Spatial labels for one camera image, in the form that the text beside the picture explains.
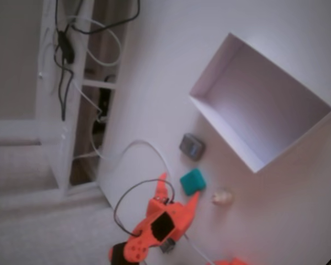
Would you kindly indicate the orange gripper black servo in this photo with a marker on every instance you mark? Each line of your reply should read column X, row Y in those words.
column 183, row 212

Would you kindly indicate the green rounded cube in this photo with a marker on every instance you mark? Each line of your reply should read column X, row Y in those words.
column 193, row 182

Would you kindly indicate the white cardboard box bin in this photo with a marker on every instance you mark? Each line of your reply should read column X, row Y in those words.
column 264, row 110

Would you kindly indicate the small white bear figurine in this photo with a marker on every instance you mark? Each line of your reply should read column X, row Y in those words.
column 222, row 196

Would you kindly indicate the small black square case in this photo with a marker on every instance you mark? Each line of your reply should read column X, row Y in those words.
column 168, row 247

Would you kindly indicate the grey metal tin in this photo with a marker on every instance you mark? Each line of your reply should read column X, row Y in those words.
column 191, row 147

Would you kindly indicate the white shelf frame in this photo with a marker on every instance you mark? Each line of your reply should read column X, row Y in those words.
column 48, row 82

